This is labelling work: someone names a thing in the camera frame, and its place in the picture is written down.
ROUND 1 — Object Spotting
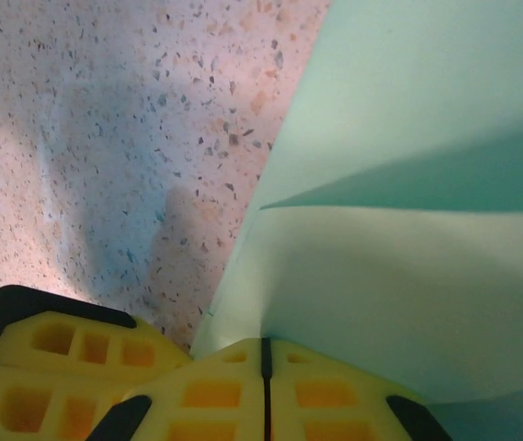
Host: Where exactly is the light green paper sheet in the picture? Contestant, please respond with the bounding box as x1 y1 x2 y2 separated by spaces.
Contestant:
189 0 523 441

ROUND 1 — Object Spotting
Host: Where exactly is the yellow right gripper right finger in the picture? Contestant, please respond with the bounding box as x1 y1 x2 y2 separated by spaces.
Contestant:
265 338 455 441

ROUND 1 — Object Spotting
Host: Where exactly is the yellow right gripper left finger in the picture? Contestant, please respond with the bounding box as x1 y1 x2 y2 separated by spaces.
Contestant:
88 337 269 441

